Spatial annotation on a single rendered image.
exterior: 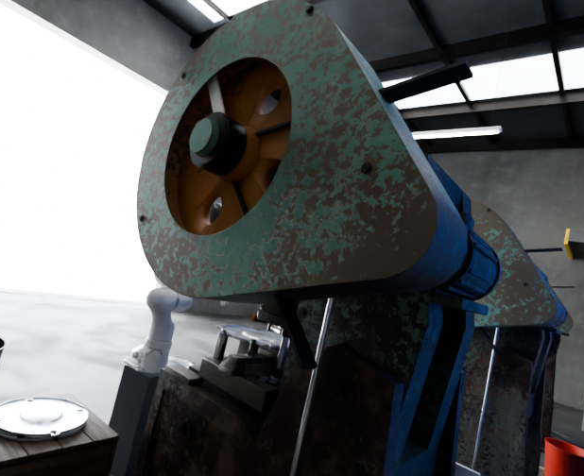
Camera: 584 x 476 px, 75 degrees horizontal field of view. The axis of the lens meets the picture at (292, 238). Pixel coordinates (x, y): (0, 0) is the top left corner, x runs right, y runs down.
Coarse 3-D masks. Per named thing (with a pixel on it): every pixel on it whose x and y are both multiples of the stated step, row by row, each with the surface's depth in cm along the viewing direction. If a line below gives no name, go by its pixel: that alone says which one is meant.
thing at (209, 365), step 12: (204, 360) 123; (216, 360) 125; (204, 372) 122; (216, 372) 119; (252, 372) 120; (216, 384) 118; (228, 384) 115; (240, 384) 111; (252, 384) 109; (264, 384) 110; (276, 384) 113; (240, 396) 110; (252, 396) 108; (264, 396) 105; (276, 396) 109; (264, 408) 105
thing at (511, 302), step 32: (480, 224) 224; (512, 256) 210; (512, 288) 206; (544, 288) 197; (480, 320) 213; (512, 320) 203; (544, 320) 194; (480, 352) 228; (512, 352) 217; (544, 352) 237; (480, 384) 224; (512, 384) 214; (544, 384) 246; (480, 416) 220; (512, 416) 210; (480, 448) 218; (512, 448) 207
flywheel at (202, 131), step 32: (256, 64) 112; (224, 96) 118; (256, 96) 108; (288, 96) 100; (192, 128) 126; (224, 128) 95; (256, 128) 105; (288, 128) 97; (192, 160) 102; (224, 160) 97; (256, 160) 102; (192, 192) 118; (224, 192) 108; (256, 192) 99; (192, 224) 114; (224, 224) 105
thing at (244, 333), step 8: (224, 328) 142; (232, 328) 146; (240, 328) 150; (248, 328) 154; (232, 336) 129; (240, 336) 133; (248, 336) 136; (256, 336) 137; (264, 336) 140; (272, 336) 147; (280, 336) 151; (256, 344) 126; (264, 344) 129; (272, 344) 133; (280, 344) 136; (288, 344) 140
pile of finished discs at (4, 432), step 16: (16, 400) 136; (32, 400) 141; (48, 400) 142; (64, 400) 145; (0, 416) 124; (16, 416) 126; (32, 416) 127; (48, 416) 129; (64, 416) 133; (80, 416) 136; (0, 432) 116; (16, 432) 116; (32, 432) 119; (48, 432) 121; (64, 432) 123
